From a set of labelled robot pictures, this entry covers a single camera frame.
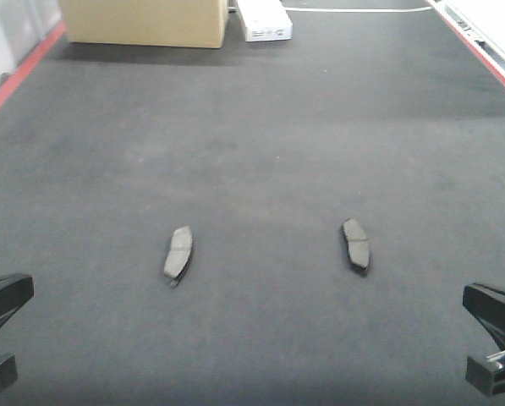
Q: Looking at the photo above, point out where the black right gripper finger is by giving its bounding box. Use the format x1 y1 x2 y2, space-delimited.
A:
462 283 505 349
465 349 505 397

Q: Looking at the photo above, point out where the grey brake pad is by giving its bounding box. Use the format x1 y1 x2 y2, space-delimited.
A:
162 226 194 288
341 217 371 274

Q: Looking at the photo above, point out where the black conveyor belt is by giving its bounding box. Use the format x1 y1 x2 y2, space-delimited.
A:
0 1 505 405

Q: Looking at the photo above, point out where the cardboard box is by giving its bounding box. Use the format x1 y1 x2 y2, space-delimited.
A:
58 0 228 49

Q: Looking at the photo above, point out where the white carton box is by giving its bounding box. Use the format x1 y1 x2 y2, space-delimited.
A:
234 0 293 42

